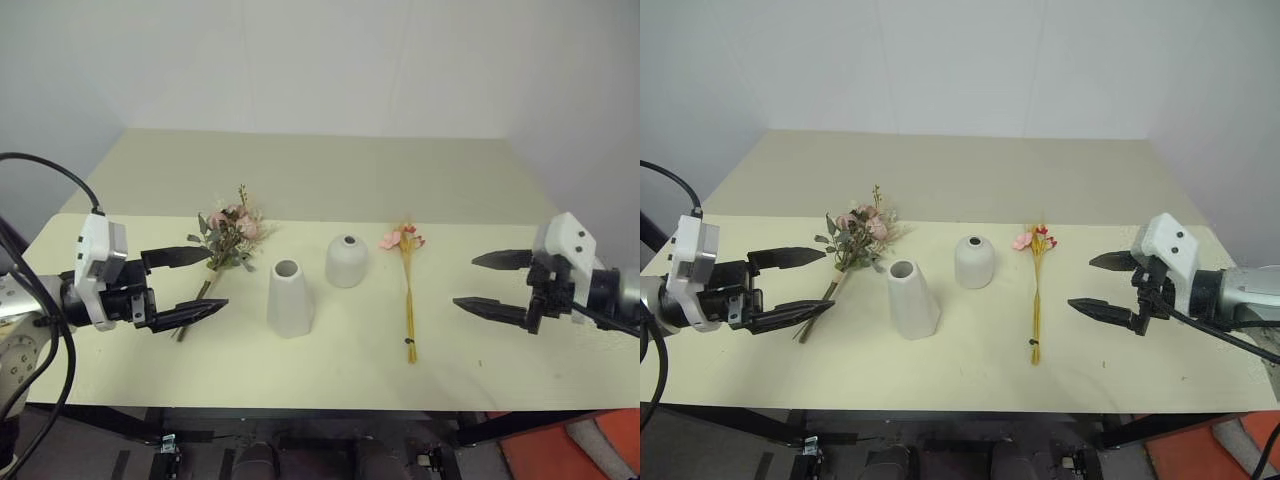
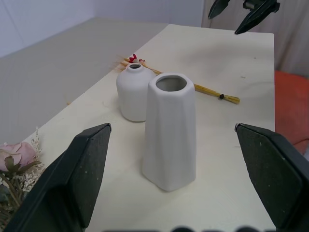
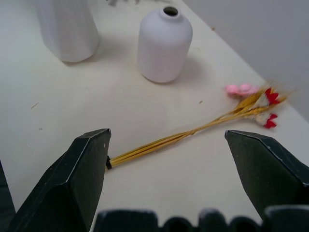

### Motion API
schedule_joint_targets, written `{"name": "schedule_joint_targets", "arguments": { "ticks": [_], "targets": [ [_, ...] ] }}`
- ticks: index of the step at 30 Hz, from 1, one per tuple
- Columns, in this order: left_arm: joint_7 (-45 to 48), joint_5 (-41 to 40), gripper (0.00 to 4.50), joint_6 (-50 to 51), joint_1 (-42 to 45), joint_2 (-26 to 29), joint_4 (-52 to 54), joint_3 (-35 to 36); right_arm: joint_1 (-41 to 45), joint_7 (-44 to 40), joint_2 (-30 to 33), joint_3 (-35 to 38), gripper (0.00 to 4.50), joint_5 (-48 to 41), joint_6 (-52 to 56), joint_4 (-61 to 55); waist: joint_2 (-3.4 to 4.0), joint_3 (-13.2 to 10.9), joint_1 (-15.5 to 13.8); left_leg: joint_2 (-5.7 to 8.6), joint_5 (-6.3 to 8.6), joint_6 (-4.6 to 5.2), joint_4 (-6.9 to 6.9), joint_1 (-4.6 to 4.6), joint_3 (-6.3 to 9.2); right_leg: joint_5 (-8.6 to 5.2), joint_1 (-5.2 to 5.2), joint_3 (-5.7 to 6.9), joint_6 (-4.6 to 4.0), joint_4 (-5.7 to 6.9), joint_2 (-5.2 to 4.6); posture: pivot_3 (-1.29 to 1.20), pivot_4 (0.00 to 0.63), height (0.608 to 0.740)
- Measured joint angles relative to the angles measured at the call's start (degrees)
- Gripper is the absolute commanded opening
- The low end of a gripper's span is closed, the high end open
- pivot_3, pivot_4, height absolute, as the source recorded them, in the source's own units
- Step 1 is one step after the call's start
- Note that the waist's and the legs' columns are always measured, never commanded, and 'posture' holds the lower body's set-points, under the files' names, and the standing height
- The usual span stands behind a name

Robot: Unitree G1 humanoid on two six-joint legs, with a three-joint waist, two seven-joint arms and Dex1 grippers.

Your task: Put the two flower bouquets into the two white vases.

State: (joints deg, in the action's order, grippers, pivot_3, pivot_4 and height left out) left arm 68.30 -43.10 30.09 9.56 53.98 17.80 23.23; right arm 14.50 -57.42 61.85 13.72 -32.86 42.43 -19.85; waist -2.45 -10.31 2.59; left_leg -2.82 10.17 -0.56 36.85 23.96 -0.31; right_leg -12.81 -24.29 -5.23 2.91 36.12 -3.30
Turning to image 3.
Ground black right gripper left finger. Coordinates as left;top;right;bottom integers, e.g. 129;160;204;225
5;128;112;232

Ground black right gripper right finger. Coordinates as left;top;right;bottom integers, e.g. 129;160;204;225
225;130;309;223

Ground white ribbed tall vase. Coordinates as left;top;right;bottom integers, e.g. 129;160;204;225
35;0;100;63

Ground white round bottle vase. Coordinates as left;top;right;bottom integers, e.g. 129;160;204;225
137;6;194;84

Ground dried flower bouquet yellow stems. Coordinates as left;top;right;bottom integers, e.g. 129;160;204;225
106;81;296;170

